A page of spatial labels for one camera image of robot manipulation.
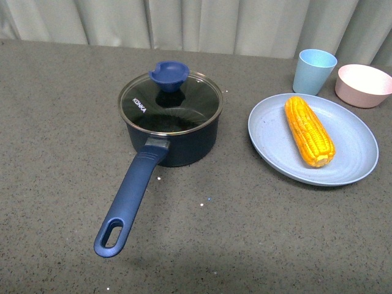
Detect light blue cup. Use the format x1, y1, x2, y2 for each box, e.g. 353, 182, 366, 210
292, 49, 337, 96

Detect white curtain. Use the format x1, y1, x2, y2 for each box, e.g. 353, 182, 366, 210
1, 1, 391, 66

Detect yellow corn cob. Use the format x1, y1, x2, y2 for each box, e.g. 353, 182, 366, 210
284, 96, 336, 168

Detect dark blue saucepan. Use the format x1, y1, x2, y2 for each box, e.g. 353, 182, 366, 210
93, 71, 224, 258

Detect pink bowl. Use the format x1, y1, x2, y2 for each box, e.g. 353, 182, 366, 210
335, 64, 391, 108

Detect light blue plate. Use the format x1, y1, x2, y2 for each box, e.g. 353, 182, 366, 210
248, 93, 379, 186

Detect glass lid with blue knob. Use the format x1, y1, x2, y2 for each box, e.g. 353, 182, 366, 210
118, 61, 223, 135

